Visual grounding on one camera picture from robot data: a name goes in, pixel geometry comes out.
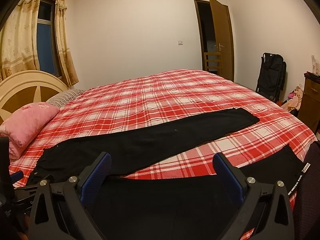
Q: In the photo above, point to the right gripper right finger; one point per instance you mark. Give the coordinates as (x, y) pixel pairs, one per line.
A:
(276, 221)

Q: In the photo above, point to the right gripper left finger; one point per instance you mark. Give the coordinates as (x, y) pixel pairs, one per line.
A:
(59, 209)

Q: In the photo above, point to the black pants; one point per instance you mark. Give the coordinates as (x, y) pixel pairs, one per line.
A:
(137, 149)

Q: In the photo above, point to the black garment with white label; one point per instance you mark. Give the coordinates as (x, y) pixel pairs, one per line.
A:
(283, 165)

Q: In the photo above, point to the pink pillow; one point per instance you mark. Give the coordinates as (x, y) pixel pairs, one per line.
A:
(25, 124)

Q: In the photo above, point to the red plaid bed sheet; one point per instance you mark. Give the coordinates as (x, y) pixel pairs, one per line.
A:
(169, 96)

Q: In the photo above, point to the brown wooden dresser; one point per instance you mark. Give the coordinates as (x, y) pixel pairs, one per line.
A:
(309, 112)

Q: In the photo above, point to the cream wooden headboard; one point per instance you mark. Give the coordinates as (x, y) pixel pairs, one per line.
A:
(27, 87)

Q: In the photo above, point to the striped grey pillow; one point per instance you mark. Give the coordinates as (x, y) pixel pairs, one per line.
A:
(63, 98)

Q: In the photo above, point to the pile of clothes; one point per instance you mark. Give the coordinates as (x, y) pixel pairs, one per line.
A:
(295, 101)

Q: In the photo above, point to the black folded stroller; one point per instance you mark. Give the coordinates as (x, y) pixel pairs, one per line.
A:
(271, 77)

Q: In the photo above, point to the left beige curtain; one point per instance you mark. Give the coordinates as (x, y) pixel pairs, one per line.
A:
(18, 39)

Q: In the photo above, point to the beige curtain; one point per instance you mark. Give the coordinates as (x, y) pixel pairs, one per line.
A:
(18, 39)
(69, 74)

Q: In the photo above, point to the dark window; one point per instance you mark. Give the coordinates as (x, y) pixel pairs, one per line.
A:
(46, 43)

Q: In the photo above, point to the wooden chair behind door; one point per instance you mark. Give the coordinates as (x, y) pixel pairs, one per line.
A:
(213, 62)

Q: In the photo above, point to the right beige curtain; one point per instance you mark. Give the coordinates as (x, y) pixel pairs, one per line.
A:
(69, 74)

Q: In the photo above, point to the brown wooden door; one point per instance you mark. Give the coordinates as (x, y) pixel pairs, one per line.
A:
(224, 37)

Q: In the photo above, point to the white wall switch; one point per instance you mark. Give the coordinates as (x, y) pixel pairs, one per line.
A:
(180, 42)

